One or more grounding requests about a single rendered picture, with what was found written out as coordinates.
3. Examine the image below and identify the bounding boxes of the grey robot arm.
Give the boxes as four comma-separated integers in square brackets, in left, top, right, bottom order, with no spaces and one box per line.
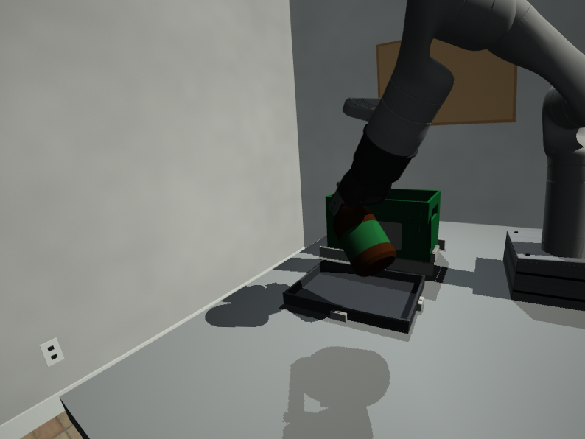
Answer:
[382,0,585,259]

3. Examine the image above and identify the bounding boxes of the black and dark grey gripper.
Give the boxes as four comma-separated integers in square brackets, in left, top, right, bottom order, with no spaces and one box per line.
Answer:
[329,98,432,216]

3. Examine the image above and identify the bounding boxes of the dark green crate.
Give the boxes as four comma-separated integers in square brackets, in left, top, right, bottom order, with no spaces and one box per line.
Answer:
[326,189,441,262]

